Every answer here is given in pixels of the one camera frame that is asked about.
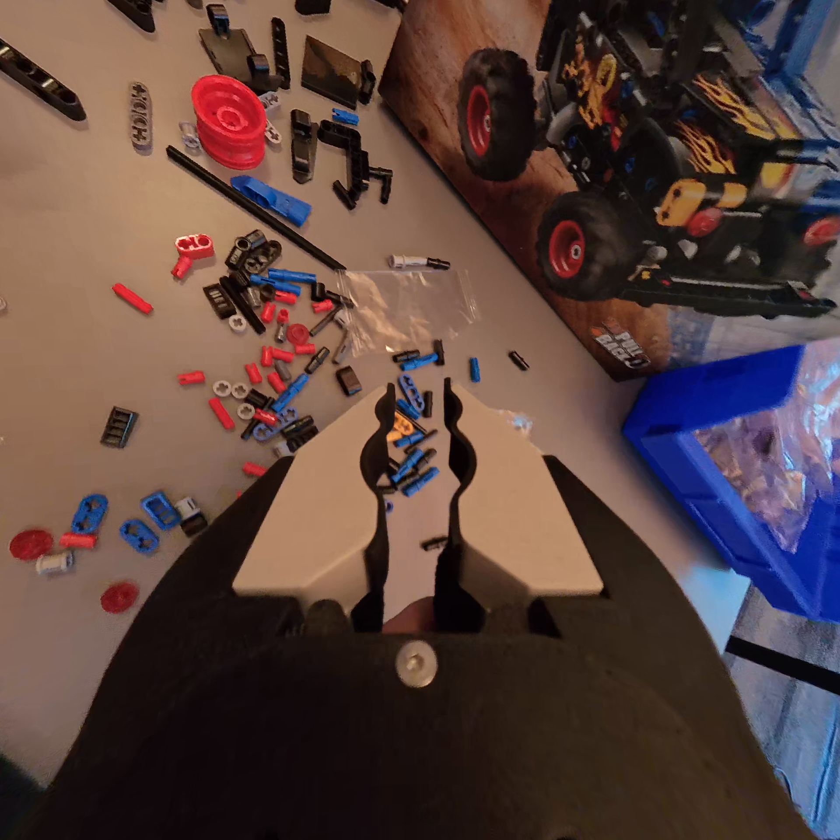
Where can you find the red toy wheel rim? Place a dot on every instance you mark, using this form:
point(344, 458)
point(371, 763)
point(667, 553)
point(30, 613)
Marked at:
point(226, 121)

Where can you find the crumpled clear plastic bags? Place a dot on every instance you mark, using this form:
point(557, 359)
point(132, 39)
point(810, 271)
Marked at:
point(774, 459)

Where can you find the blue plastic bin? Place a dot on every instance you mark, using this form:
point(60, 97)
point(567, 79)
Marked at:
point(689, 407)

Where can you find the black flat toy panel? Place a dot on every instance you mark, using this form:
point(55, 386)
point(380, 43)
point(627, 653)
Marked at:
point(331, 72)

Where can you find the grey desk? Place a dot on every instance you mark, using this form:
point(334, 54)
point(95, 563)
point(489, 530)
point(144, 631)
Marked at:
point(65, 394)

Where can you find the dark grey thin beam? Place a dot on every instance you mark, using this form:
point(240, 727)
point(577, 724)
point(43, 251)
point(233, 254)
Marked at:
point(140, 111)

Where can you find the long black toy beam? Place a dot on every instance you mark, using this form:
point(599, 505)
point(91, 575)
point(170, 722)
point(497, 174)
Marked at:
point(39, 79)

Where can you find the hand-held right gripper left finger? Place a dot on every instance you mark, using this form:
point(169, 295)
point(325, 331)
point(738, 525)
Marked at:
point(315, 518)

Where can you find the long black toy axle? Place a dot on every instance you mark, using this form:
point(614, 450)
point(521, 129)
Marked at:
point(253, 205)

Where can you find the clear bag with pieces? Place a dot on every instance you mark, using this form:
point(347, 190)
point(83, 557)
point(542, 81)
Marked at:
point(407, 308)

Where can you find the black toy connector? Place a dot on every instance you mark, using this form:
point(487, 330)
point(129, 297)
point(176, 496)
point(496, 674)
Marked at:
point(253, 249)

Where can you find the black grille tile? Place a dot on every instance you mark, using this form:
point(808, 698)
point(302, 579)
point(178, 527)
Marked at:
point(119, 426)

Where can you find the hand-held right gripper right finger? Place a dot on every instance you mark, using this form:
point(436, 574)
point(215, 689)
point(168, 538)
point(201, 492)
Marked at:
point(525, 525)

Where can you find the blue toy fairing piece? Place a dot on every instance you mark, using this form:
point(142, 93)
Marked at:
point(269, 199)

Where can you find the black curved toy piece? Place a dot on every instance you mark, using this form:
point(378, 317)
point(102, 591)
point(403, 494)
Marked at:
point(303, 148)

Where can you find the toy truck set box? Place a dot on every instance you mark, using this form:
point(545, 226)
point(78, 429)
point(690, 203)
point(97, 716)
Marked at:
point(623, 164)

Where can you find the red round toy disc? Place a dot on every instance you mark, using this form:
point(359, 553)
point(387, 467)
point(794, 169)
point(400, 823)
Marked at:
point(119, 597)
point(31, 544)

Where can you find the pile of small toy pins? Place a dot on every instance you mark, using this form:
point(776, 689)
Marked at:
point(292, 387)

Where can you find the blue two-hole link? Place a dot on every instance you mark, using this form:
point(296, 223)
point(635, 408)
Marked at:
point(161, 508)
point(138, 535)
point(88, 513)

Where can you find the red toy connector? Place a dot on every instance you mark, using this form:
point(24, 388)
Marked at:
point(195, 245)

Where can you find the black hinged toy panel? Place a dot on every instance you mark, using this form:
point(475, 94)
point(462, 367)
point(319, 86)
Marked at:
point(229, 52)

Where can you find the grey pin with black end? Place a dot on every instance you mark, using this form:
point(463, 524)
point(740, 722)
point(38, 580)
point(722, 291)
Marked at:
point(410, 260)

